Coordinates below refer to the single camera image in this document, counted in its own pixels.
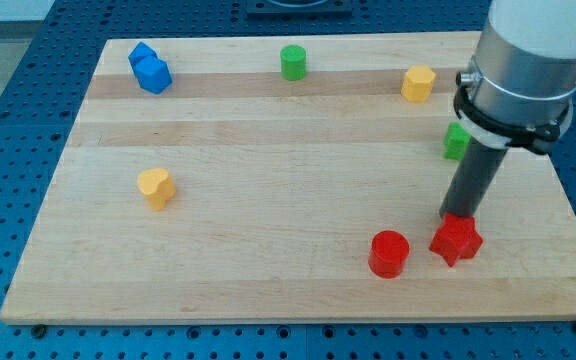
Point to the red cylinder block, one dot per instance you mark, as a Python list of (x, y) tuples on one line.
[(388, 254)]

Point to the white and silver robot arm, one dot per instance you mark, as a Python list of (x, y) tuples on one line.
[(518, 86)]

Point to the green star block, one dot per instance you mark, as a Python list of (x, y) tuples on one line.
[(455, 141)]

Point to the red star block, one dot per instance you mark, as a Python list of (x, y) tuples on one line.
[(456, 238)]

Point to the light wooden board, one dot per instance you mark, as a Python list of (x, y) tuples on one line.
[(280, 188)]

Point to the green cylinder block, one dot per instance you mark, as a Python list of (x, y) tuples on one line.
[(293, 62)]

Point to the yellow heart block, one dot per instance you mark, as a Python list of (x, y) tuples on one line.
[(157, 187)]

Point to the yellow hexagon block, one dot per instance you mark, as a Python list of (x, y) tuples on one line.
[(418, 83)]

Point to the blue hexagon block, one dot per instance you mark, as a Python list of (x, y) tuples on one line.
[(153, 74)]

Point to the blue cube block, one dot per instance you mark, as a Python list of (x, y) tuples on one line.
[(142, 55)]

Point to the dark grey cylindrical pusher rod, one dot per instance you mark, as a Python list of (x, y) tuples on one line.
[(471, 180)]

